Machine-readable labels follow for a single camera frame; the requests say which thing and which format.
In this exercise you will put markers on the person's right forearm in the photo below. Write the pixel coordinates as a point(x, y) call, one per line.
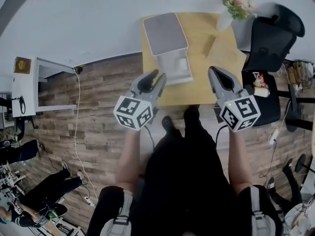
point(240, 161)

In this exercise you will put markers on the pink flower bouquet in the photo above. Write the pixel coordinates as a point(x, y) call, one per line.
point(238, 5)

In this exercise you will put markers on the person's black clothing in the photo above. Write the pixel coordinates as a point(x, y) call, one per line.
point(184, 185)

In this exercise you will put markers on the black headrest office chair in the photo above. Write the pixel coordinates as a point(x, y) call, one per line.
point(270, 43)

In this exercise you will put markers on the black wall plug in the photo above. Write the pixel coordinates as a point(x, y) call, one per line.
point(80, 70)

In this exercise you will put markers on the red snack packet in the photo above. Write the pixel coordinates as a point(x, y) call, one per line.
point(260, 80)

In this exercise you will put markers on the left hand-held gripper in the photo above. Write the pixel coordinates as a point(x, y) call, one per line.
point(130, 112)

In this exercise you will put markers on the person's shoe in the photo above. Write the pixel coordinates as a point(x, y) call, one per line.
point(169, 125)
point(192, 112)

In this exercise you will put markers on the white vase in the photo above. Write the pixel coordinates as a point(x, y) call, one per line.
point(224, 21)

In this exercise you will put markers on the white desk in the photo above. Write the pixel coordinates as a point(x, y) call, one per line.
point(24, 92)

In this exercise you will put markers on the white round object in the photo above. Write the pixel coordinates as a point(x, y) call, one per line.
point(182, 63)

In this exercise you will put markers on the person's right shoe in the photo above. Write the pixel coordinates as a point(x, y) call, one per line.
point(192, 112)

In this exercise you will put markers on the small brown box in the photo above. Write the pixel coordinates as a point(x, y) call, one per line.
point(22, 65)

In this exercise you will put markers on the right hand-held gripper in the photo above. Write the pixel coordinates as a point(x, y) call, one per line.
point(242, 112)

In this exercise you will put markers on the person's left forearm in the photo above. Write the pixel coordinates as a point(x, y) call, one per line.
point(128, 161)

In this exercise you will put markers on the white power strip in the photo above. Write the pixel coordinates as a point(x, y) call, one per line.
point(89, 201)
point(274, 136)

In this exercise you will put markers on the grey box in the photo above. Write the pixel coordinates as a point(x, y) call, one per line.
point(165, 33)

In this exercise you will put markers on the black stand base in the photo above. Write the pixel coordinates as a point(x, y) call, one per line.
point(299, 117)

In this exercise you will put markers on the tan bag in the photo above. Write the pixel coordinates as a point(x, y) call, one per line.
point(299, 72)

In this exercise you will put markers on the person's left shoe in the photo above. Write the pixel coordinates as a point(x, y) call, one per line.
point(169, 125)

